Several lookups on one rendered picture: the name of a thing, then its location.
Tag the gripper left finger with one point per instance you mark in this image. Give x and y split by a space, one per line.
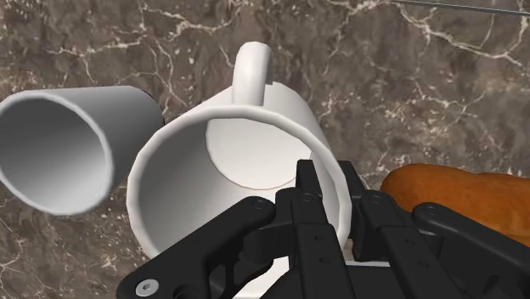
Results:
306 232

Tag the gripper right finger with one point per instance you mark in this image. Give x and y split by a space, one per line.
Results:
410 248

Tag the brown bread loaf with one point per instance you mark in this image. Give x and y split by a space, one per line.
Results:
472 194

